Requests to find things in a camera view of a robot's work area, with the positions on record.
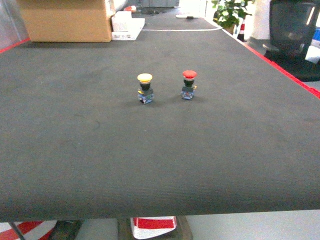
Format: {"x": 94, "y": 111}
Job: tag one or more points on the yellow mushroom push button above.
{"x": 145, "y": 93}

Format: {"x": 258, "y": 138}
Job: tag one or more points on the red mushroom push button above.
{"x": 188, "y": 90}

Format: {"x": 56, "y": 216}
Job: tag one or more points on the white flat box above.
{"x": 125, "y": 27}

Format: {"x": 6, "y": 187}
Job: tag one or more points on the red white striped base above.
{"x": 150, "y": 227}

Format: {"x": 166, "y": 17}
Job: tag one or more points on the green potted plant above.
{"x": 229, "y": 12}

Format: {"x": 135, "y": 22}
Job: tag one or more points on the brown cardboard box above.
{"x": 68, "y": 21}

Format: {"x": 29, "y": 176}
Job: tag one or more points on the dark office chair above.
{"x": 292, "y": 24}

